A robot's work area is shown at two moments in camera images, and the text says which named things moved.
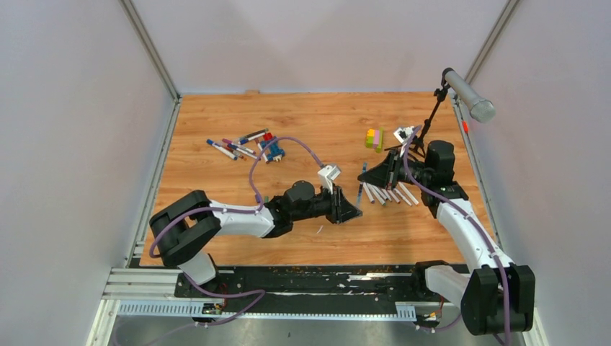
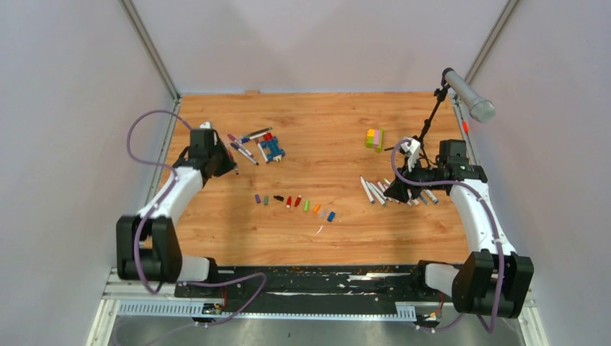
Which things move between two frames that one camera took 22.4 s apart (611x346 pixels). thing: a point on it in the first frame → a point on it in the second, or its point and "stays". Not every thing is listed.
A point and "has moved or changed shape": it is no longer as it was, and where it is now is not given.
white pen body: x=368 y=192 stays
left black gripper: x=341 y=210 → x=229 y=163
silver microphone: x=481 y=109 stays
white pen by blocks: x=264 y=155 stays
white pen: x=377 y=194 stays
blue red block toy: x=276 y=153 stays
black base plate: x=304 y=290 stays
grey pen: x=361 y=185 has moved or changed shape
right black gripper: x=385 y=175 → x=398 y=190
